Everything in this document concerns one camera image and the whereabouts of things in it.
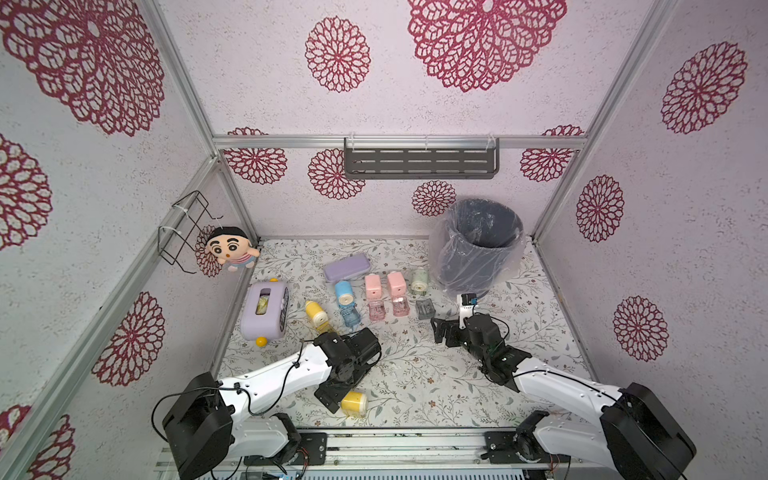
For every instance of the clear sharpener shavings tray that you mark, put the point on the clear sharpener shavings tray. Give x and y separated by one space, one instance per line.
425 309

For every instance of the blue pencil sharpener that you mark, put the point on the blue pencil sharpener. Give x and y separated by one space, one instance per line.
344 293

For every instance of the yellow sharpener shavings tray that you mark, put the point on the yellow sharpener shavings tray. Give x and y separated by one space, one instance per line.
324 327

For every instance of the clear plastic bin liner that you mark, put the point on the clear plastic bin liner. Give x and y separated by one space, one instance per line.
474 258

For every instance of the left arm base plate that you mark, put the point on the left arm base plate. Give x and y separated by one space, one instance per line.
310 450

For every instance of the yellow pencil sharpener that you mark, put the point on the yellow pencil sharpener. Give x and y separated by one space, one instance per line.
316 314
355 404

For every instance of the purple pencil case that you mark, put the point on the purple pencil case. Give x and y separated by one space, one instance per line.
347 268

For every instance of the blue sharpener shavings tray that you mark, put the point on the blue sharpener shavings tray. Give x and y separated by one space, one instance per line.
350 315

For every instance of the Shin-chan plush doll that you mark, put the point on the Shin-chan plush doll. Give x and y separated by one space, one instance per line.
232 248

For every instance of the black wire wall basket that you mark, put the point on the black wire wall basket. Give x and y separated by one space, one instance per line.
172 240

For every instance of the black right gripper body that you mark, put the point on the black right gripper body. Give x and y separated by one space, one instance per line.
455 330

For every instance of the grey wall shelf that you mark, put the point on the grey wall shelf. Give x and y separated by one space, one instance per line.
424 163

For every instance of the green pencil sharpener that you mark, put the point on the green pencil sharpener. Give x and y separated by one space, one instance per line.
419 284

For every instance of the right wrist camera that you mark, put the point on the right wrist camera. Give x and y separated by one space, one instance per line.
467 303

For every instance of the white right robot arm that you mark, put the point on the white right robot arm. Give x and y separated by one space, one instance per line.
627 430

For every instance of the pink pencil sharpener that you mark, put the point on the pink pencil sharpener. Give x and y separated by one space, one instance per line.
373 287
397 284

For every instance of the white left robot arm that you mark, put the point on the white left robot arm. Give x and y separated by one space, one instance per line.
213 419

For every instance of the pink sharpener shavings tray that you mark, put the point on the pink sharpener shavings tray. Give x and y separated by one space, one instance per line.
400 307

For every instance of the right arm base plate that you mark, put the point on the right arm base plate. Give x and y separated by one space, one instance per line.
511 446

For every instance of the purple tissue box holder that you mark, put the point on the purple tissue box holder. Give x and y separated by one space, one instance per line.
265 310

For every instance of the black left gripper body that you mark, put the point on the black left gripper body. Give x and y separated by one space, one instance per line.
333 392

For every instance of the grey trash bin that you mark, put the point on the grey trash bin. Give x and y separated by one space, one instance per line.
480 246

